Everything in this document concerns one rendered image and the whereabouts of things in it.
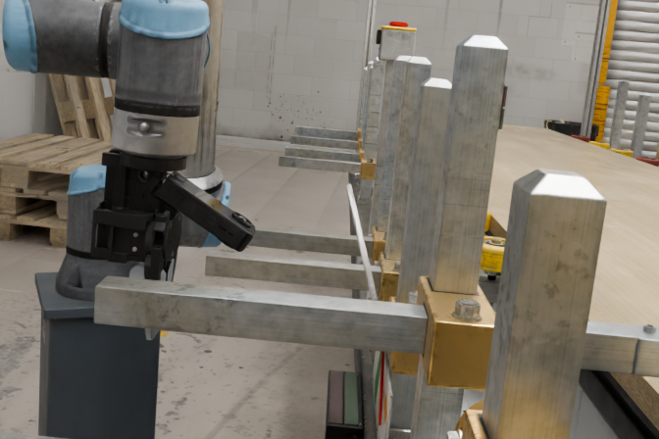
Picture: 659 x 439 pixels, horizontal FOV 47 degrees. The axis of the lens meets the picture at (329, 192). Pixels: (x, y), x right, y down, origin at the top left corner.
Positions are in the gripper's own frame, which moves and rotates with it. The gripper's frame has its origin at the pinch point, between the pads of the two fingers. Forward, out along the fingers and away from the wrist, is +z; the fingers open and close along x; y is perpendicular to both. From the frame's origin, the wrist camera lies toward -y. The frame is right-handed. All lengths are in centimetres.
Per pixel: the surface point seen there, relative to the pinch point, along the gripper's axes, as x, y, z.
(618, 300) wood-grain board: -4, -52, -9
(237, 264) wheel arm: -23.6, -5.3, -1.7
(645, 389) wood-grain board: 20, -46, -8
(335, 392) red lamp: -14.9, -21.4, 11.9
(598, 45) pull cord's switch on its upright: -286, -132, -51
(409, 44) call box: -77, -29, -37
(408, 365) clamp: 4.7, -28.1, -1.5
